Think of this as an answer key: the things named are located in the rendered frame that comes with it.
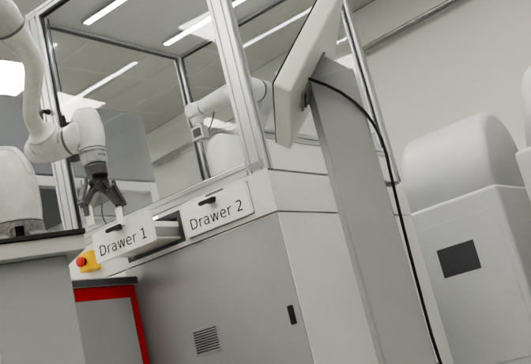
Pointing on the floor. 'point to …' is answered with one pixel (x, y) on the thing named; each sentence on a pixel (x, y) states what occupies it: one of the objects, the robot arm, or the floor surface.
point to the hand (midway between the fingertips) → (106, 223)
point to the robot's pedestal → (39, 302)
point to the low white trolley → (110, 320)
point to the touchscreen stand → (369, 223)
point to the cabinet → (267, 296)
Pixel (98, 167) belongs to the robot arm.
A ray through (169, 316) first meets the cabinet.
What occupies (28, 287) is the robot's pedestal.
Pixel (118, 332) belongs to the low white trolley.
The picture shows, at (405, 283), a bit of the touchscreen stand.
